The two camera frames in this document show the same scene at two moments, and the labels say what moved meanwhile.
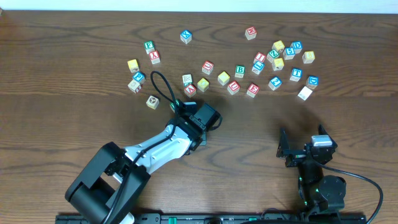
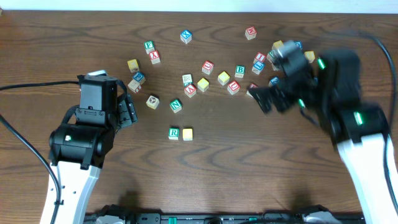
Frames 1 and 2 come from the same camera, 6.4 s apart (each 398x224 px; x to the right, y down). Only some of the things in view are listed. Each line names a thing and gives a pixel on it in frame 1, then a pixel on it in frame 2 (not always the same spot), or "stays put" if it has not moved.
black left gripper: (188, 105) → (128, 112)
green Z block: (272, 55) stays put
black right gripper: (296, 156) → (280, 95)
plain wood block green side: (187, 79) stays put
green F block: (148, 46) stays put
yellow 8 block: (308, 56) stays put
